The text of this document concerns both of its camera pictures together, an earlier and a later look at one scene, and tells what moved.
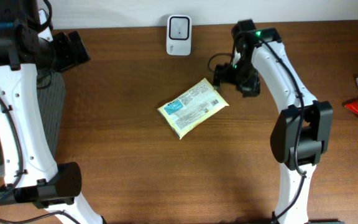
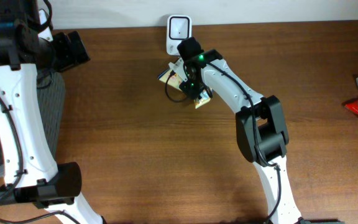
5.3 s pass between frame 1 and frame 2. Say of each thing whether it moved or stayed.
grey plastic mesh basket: stayed
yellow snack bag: moved
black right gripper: moved
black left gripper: stayed
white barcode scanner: stayed
